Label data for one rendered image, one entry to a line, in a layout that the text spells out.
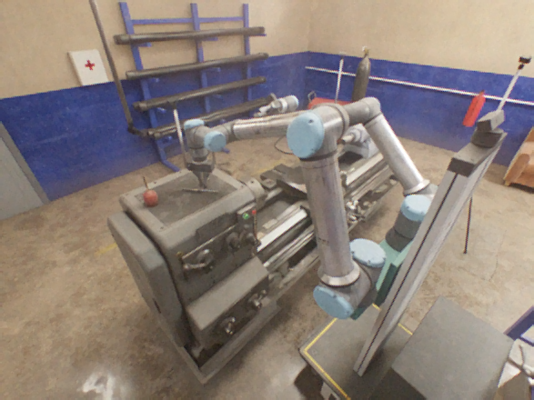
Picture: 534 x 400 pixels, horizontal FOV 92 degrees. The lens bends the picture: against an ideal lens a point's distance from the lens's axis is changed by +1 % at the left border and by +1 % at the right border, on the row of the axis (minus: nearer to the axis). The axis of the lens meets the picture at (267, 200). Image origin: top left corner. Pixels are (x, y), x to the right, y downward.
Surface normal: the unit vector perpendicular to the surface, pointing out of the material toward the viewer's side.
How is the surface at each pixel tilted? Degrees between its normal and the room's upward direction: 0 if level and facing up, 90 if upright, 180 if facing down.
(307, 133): 83
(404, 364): 0
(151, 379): 0
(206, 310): 32
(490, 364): 0
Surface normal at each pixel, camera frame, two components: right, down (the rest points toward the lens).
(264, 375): 0.00, -0.81
